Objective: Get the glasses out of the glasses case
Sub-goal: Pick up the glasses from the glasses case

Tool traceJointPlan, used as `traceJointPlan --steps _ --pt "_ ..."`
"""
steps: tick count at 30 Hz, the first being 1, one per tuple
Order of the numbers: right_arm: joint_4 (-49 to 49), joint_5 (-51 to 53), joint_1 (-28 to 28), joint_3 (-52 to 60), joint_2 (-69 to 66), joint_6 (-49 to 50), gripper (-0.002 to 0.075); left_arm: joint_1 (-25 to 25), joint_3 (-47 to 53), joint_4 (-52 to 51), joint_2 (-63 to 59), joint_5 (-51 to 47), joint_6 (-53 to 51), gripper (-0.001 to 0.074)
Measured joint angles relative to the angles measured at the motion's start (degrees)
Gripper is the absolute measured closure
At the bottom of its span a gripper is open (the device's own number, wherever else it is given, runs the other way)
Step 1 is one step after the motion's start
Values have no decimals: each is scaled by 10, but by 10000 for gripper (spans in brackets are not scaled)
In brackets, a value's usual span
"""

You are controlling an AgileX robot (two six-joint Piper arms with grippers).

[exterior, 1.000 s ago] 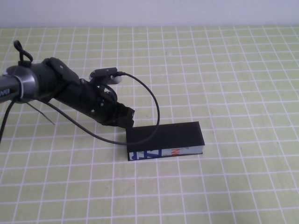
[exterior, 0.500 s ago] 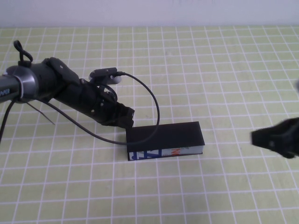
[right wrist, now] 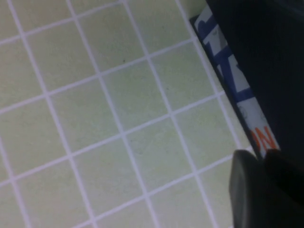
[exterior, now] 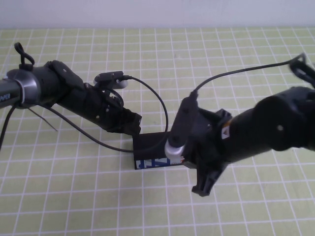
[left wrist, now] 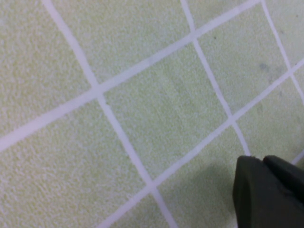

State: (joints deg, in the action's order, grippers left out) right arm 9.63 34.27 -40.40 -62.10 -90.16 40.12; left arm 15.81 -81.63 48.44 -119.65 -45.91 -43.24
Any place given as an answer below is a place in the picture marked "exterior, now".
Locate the left arm cable loop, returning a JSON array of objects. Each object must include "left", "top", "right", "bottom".
[{"left": 14, "top": 42, "right": 35, "bottom": 71}]

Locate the arm cable loop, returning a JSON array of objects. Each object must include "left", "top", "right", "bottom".
[
  {"left": 287, "top": 52, "right": 315, "bottom": 88},
  {"left": 14, "top": 42, "right": 35, "bottom": 71}
]

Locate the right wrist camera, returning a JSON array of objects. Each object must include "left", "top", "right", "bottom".
[{"left": 164, "top": 96, "right": 199, "bottom": 164}]

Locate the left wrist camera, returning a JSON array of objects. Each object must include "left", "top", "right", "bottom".
[{"left": 94, "top": 71, "right": 129, "bottom": 89}]

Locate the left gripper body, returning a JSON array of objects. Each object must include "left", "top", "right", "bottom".
[{"left": 85, "top": 83, "right": 135, "bottom": 135}]

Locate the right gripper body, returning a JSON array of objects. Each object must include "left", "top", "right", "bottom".
[{"left": 184, "top": 108, "right": 233, "bottom": 198}]

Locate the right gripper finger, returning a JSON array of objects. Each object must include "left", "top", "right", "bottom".
[{"left": 184, "top": 160, "right": 198, "bottom": 171}]

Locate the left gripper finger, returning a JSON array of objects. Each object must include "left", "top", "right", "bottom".
[{"left": 124, "top": 111, "right": 143, "bottom": 136}]

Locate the right arm cable loop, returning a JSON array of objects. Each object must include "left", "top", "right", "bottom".
[{"left": 287, "top": 52, "right": 315, "bottom": 88}]

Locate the right camera black cable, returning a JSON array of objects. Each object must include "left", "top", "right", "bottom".
[{"left": 189, "top": 60, "right": 296, "bottom": 99}]

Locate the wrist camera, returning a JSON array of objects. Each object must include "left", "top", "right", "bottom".
[
  {"left": 164, "top": 96, "right": 199, "bottom": 164},
  {"left": 94, "top": 71, "right": 129, "bottom": 89}
]

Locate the green grid tablecloth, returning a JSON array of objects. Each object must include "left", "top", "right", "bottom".
[{"left": 0, "top": 26, "right": 315, "bottom": 236}]

